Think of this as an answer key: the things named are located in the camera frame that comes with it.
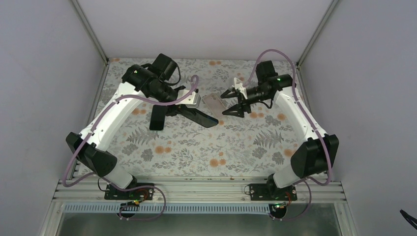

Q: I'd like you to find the beige phone case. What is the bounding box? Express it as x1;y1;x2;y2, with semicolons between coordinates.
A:
203;93;226;119

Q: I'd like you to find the black smartphone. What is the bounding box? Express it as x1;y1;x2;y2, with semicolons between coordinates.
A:
149;105;168;131

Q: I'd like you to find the black phone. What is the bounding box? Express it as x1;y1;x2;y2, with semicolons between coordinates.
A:
178;106;219;128

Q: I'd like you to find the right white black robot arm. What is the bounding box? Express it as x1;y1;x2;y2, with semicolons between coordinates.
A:
221;60;339;200

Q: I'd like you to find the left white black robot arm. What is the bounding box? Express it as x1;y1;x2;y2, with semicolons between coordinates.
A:
61;54;199;199

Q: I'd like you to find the floral patterned table mat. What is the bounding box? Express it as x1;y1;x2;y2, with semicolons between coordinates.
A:
96;58;303;177

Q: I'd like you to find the black object at edge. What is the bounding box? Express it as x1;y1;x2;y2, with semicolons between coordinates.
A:
399;209;417;229

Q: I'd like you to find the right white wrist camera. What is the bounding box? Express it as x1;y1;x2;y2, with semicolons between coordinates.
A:
232;77;248;99

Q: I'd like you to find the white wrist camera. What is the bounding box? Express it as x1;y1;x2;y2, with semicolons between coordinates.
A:
176;89;201;108
232;77;248;99

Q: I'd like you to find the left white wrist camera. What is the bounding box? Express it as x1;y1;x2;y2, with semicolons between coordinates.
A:
176;89;201;108

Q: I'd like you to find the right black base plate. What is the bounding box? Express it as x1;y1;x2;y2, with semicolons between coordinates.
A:
247;183;298;201

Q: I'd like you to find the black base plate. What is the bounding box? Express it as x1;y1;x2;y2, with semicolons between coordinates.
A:
247;183;298;201
104;183;154;201

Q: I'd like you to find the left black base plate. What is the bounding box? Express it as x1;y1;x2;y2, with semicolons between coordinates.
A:
104;183;154;201

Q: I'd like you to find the aluminium rail frame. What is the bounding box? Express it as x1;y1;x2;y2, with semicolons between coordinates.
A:
40;177;357;236

